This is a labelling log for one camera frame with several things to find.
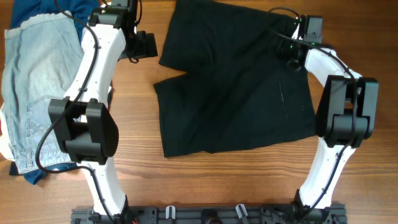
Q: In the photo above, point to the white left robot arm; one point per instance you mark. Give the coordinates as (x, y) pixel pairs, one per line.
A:
(81, 121)

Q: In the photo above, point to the white garment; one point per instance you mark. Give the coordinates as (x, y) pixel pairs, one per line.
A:
(6, 149)

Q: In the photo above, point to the black shorts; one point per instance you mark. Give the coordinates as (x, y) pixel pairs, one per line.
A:
(234, 92)

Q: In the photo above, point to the light blue denim shorts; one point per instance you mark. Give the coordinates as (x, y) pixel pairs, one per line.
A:
(40, 90)

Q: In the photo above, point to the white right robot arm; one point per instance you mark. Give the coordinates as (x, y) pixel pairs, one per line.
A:
(344, 119)

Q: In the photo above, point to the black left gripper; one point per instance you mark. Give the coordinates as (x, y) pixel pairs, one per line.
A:
(148, 46)

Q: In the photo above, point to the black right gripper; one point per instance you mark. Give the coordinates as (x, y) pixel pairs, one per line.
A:
(282, 50)

